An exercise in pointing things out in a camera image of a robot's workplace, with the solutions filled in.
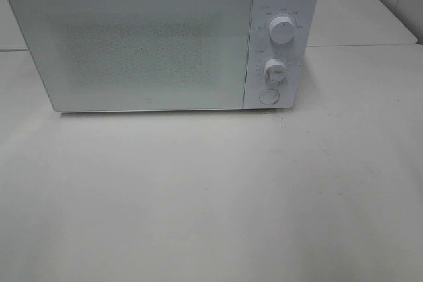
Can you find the white microwave door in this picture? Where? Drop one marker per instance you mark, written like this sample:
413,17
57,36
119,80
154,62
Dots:
131,55

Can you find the white round door button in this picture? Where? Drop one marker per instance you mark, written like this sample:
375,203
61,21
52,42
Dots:
269,96

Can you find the white microwave knob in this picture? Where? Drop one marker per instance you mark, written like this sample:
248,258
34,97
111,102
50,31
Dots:
282,29
275,71

